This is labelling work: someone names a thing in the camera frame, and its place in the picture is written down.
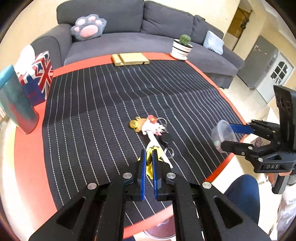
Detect cat paw cushion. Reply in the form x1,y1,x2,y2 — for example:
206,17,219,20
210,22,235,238
71,14,107,41

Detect black striped table mat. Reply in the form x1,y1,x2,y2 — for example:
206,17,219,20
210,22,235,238
41,59,243,227

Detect teal tumbler bottle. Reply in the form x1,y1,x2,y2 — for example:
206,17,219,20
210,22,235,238
1,65,39,134

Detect person's right leg jeans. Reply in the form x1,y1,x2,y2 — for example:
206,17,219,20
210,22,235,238
224,174,260,224

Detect dark grey sofa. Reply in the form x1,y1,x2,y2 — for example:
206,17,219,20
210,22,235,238
32,1,245,88

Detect white panel door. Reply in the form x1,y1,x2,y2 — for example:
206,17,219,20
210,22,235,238
256,52,294,103

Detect light blue cushion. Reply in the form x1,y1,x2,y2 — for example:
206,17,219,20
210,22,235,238
203,31,224,55

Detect person's right hand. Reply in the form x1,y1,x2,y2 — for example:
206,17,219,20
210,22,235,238
268,171,295,186

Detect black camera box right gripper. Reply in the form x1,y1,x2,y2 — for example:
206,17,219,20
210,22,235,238
273,85,296,151

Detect grey refrigerator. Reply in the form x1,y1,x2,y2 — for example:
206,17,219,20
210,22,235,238
237,35,278,89

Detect pink toy keychain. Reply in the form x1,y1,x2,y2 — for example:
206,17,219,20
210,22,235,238
129,115,166,136

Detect translucent pink trash bin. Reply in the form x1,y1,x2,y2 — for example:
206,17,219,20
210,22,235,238
144,216,176,240

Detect union jack tissue box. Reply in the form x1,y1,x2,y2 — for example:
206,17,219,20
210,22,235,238
14,45,53,106

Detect potted cactus striped pot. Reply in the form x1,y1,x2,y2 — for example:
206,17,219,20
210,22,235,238
170,34,193,61

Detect wooden phone stand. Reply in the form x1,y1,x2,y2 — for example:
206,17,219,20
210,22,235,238
111,53,150,66

